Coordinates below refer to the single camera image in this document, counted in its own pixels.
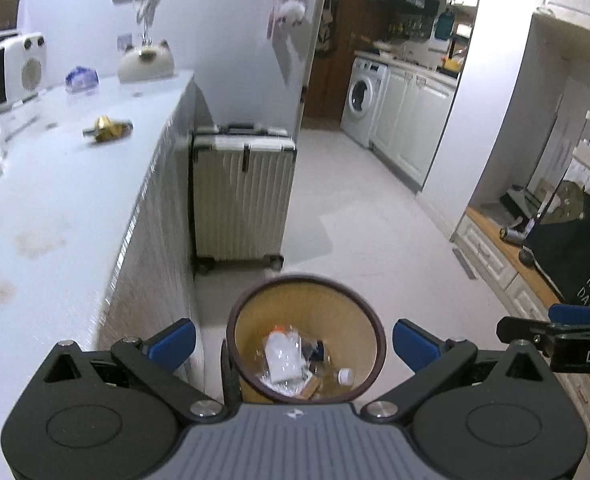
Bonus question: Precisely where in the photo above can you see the gold foil wrapper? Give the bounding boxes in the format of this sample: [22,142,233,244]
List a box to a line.
[82,116,133,144]

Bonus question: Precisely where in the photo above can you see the crushed blue soda can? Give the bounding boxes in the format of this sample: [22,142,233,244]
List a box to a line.
[301,337,330,363]

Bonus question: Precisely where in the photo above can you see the clear plastic packaging bag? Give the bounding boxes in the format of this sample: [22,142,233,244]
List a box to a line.
[257,326,316,400]

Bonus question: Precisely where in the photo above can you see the brown round trash bin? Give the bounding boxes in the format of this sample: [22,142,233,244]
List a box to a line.
[220,274,387,404]

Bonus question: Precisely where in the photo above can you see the silver insulated table cover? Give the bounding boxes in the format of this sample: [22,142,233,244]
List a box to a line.
[92,73,199,350]

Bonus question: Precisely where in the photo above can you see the black printed tote bag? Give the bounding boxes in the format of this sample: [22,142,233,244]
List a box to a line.
[522,180,590,307]

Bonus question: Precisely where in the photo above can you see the glass bottle in bin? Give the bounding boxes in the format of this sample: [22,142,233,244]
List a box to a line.
[311,362,354,398]

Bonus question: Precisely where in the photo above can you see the cardboard box in bin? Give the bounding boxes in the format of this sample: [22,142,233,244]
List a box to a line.
[295,375,321,401]

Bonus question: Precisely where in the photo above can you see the beige hard-shell suitcase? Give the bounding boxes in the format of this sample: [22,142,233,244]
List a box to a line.
[188,124,297,271]

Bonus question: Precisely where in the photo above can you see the white washing machine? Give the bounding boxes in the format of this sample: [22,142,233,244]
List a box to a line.
[340,56,388,148]

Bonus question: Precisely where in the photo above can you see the blue tissue pack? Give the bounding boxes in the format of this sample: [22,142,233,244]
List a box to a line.
[65,66,100,93]

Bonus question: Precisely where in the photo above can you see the white cat-shaped container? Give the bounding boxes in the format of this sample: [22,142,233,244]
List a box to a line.
[117,40,174,84]

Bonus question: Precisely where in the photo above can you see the white space heater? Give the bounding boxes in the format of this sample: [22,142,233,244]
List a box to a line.
[0,32,46,108]

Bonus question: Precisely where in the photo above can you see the white plush wall toy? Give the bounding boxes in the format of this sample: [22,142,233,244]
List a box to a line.
[276,0,307,27]

